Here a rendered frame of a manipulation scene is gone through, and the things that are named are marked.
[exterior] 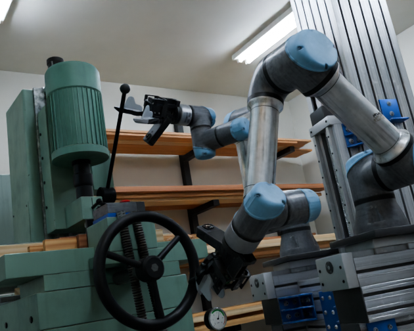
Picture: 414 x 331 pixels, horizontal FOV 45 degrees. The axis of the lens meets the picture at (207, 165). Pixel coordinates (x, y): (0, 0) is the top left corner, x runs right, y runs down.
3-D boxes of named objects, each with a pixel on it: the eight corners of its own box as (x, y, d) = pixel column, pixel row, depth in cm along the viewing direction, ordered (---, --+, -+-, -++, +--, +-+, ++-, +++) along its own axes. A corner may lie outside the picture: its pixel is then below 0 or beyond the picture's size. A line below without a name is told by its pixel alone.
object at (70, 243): (46, 257, 137) (44, 239, 138) (43, 258, 138) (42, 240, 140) (129, 249, 152) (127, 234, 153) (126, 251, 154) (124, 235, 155)
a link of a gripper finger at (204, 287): (198, 312, 116) (213, 289, 111) (188, 291, 120) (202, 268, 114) (209, 310, 118) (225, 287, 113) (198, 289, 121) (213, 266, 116)
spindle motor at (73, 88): (64, 151, 145) (54, 56, 153) (44, 169, 158) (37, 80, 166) (118, 154, 155) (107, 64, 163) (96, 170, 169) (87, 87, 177)
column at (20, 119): (36, 300, 154) (20, 87, 172) (16, 307, 171) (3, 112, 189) (104, 291, 167) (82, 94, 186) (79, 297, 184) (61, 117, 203)
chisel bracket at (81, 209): (83, 224, 146) (80, 196, 148) (66, 234, 156) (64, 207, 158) (106, 222, 150) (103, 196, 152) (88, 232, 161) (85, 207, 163)
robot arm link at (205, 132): (217, 150, 168) (211, 119, 171) (190, 159, 173) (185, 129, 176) (229, 153, 174) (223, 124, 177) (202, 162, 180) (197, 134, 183)
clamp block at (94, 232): (108, 251, 125) (104, 217, 127) (87, 260, 135) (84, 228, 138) (160, 247, 134) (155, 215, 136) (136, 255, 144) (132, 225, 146)
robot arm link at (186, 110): (178, 122, 179) (190, 129, 173) (167, 121, 177) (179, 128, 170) (182, 102, 177) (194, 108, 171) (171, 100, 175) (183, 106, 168)
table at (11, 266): (15, 274, 111) (13, 247, 112) (-17, 289, 134) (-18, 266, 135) (228, 251, 147) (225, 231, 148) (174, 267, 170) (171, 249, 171)
